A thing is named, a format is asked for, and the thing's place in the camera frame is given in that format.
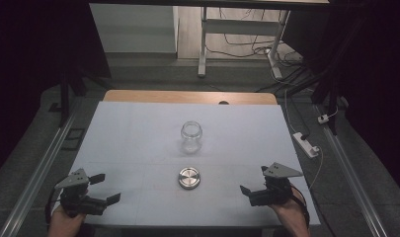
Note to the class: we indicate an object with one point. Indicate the aluminium floor rail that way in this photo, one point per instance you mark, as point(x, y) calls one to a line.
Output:
point(39, 174)
point(352, 181)

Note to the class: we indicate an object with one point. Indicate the small white adapter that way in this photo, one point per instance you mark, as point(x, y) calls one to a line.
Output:
point(323, 118)

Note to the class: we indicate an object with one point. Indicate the person's right hand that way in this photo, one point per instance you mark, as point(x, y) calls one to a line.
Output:
point(293, 217)

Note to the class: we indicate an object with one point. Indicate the black curtain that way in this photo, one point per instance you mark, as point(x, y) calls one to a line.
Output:
point(372, 82)
point(29, 65)

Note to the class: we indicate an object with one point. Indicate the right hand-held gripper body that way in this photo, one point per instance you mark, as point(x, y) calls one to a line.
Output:
point(273, 192)

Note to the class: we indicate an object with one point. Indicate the black rectangular floor frame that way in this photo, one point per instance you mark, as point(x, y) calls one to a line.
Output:
point(73, 139)

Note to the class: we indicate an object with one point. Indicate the clear glass jar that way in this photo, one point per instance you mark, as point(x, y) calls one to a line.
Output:
point(191, 140)

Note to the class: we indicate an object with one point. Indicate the white table cover sheet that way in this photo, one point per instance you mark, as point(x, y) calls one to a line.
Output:
point(138, 144)

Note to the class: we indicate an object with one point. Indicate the person's left hand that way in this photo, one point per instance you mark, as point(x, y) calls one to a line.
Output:
point(64, 225)

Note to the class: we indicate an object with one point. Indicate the black metal stand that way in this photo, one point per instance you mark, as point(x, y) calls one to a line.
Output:
point(65, 98)
point(329, 95)

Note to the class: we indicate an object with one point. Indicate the white power strip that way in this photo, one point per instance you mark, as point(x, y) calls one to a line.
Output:
point(305, 144)

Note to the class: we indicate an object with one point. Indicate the white desk frame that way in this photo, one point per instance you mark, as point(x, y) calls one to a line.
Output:
point(240, 27)

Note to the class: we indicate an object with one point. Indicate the silver metal jar lid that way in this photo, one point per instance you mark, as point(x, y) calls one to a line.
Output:
point(189, 178)

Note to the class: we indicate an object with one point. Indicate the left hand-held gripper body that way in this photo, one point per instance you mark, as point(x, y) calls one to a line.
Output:
point(77, 200)

